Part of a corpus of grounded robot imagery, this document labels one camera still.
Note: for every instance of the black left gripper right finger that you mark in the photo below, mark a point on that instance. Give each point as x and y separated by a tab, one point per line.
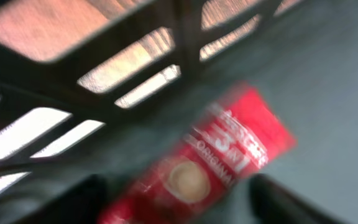
271	202

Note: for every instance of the red coffee sachet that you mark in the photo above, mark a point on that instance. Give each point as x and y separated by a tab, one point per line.
238	136

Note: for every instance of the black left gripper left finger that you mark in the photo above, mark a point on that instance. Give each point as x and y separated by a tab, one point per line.
79	205

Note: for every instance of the grey plastic mesh basket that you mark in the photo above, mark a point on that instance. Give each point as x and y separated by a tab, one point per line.
108	87

